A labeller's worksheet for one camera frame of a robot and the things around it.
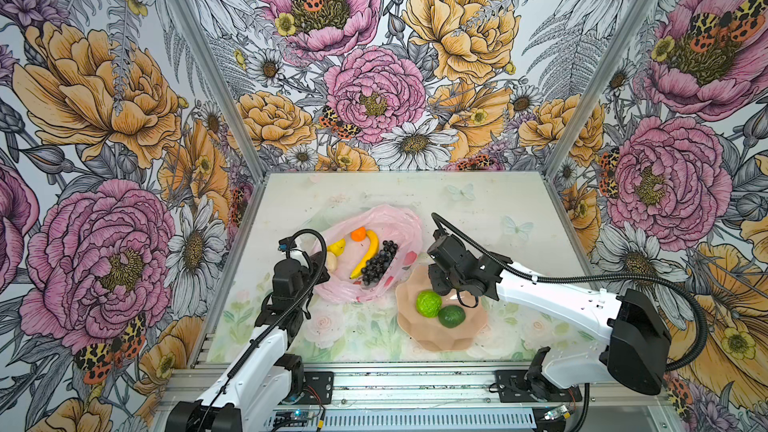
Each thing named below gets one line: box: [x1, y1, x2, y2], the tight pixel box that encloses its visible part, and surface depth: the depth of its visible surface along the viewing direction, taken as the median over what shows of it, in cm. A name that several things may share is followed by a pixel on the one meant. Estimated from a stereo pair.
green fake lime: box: [415, 289, 443, 318], surface depth 84 cm
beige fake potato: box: [326, 251, 338, 272], surface depth 95 cm
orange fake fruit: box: [350, 226, 367, 242], surface depth 101 cm
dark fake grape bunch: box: [361, 240, 398, 286], surface depth 93 cm
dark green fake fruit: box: [438, 305, 466, 329], surface depth 83 cm
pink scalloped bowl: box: [395, 266, 488, 352], surface depth 84 cm
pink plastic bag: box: [314, 206, 423, 303], surface depth 94 cm
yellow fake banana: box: [350, 230, 379, 279], surface depth 98 cm
